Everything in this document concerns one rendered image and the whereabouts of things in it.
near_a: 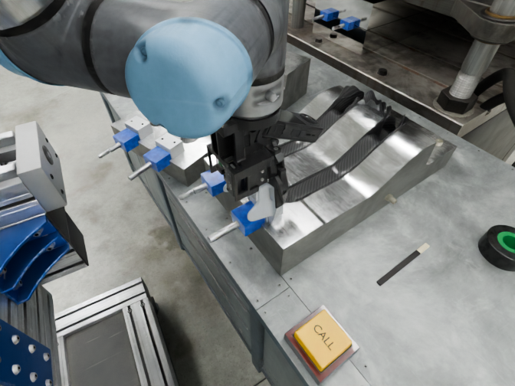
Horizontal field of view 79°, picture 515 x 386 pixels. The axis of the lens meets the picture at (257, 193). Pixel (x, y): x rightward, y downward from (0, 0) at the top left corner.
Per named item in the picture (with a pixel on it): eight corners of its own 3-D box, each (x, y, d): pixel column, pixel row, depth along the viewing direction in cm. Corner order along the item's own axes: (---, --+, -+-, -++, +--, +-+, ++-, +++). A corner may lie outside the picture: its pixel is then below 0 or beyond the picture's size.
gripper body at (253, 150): (209, 174, 47) (198, 103, 38) (257, 152, 50) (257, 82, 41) (237, 207, 43) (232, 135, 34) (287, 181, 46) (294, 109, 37)
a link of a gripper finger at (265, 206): (246, 234, 51) (236, 188, 45) (275, 217, 53) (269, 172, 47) (257, 245, 48) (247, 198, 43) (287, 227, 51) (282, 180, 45)
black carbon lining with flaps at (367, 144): (288, 215, 56) (293, 178, 49) (239, 165, 65) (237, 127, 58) (411, 144, 70) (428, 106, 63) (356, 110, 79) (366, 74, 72)
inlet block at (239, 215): (218, 260, 51) (214, 240, 47) (203, 238, 54) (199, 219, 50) (282, 222, 56) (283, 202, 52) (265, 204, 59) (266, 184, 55)
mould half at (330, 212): (280, 276, 56) (285, 233, 46) (208, 188, 70) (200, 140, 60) (445, 165, 75) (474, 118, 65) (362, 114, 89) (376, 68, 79)
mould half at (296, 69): (188, 187, 70) (178, 149, 62) (117, 142, 81) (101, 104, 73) (306, 93, 97) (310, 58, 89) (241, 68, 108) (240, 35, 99)
